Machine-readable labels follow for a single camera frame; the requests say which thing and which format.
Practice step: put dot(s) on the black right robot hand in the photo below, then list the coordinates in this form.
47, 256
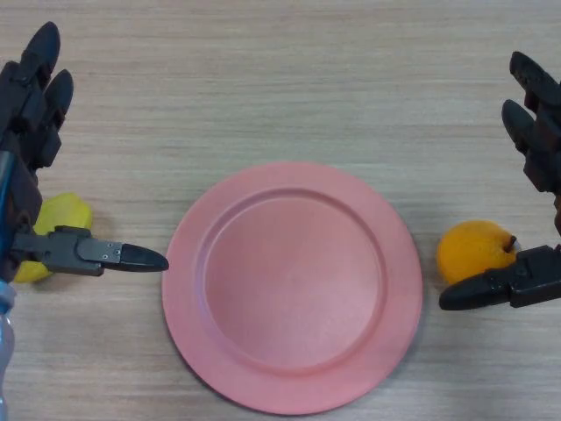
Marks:
541, 131

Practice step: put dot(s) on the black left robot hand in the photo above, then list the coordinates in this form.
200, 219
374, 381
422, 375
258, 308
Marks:
26, 101

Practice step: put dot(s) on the yellow green starfruit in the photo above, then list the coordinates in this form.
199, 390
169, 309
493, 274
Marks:
66, 212

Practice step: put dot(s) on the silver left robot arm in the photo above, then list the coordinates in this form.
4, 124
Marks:
5, 333

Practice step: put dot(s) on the pink round plate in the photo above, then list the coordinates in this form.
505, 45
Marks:
291, 289

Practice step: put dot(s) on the orange pear with stem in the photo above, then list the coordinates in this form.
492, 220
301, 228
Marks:
469, 250

